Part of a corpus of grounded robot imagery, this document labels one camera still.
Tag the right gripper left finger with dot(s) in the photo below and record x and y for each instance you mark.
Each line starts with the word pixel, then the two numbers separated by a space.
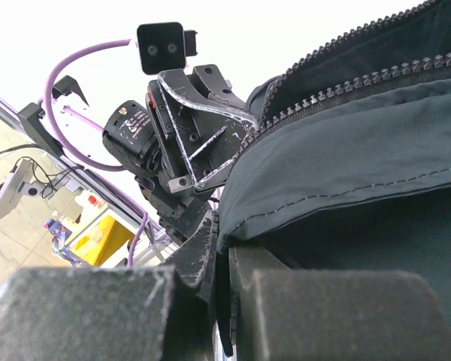
pixel 164 312

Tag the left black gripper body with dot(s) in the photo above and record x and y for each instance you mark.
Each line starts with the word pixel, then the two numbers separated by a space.
pixel 179 206

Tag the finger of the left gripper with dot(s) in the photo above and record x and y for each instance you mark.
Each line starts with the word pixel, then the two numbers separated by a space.
pixel 209 122

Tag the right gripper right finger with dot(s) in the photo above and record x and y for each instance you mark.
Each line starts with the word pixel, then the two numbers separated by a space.
pixel 287 314

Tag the dark grey zip jacket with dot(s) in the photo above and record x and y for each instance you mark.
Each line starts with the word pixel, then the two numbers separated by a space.
pixel 350 169

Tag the yellow floor sign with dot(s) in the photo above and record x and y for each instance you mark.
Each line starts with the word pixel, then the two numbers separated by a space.
pixel 101 241

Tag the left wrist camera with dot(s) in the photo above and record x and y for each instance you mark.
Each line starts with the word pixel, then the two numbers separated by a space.
pixel 165 46

